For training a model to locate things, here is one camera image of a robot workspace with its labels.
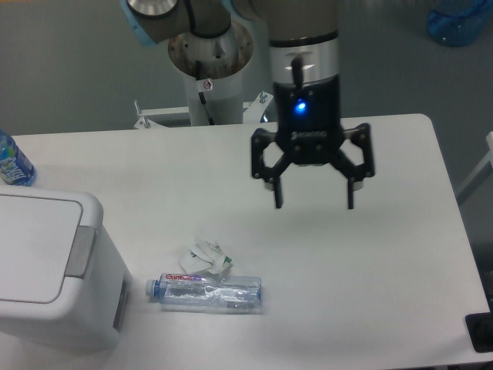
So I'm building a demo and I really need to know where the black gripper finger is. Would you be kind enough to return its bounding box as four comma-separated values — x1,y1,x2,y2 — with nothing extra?
250,128,287,209
340,123,375,210

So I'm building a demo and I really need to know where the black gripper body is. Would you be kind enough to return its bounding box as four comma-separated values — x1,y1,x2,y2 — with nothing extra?
273,57,344,166

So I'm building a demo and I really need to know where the white push-lid trash can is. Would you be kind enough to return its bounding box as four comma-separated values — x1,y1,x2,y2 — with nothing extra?
1,186,132,350

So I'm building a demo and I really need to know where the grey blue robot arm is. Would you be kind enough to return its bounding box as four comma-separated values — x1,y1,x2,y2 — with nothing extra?
120,1,375,207

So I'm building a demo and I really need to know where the crumpled white paper carton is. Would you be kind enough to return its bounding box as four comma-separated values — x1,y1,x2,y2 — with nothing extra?
178,238,232,274

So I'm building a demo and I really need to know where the large blue water jug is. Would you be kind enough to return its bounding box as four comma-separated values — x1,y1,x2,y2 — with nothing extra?
425,1,492,47

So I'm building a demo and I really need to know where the crushed clear plastic bottle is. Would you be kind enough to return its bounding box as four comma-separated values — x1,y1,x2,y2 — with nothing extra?
145,273,262,314

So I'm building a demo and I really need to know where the black device at table edge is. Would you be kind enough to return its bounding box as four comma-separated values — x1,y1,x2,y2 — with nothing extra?
465,312,492,353

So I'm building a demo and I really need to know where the blue labelled water bottle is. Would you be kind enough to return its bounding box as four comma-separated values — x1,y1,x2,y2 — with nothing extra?
1,130,36,187

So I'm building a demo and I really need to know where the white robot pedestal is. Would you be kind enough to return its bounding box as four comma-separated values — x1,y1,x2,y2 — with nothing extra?
132,21,277,130

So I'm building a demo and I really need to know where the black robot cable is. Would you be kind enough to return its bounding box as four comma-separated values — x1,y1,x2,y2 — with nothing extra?
194,59,216,126

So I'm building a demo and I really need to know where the white frame at right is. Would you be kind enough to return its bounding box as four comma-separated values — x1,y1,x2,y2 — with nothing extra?
455,132,492,207

